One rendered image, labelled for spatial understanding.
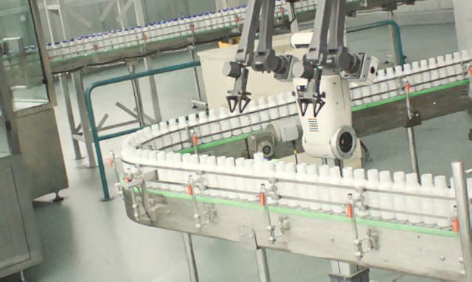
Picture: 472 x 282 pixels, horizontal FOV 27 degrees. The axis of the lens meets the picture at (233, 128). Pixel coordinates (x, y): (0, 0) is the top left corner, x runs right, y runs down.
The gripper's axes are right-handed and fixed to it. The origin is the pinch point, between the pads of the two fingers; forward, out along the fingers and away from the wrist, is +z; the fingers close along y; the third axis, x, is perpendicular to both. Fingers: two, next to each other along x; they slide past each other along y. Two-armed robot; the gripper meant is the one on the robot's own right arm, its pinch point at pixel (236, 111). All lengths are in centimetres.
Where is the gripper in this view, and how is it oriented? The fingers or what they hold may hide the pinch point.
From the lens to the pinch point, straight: 441.7
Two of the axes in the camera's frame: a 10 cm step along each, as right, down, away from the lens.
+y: 6.4, 0.3, -7.7
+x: 7.5, 1.8, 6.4
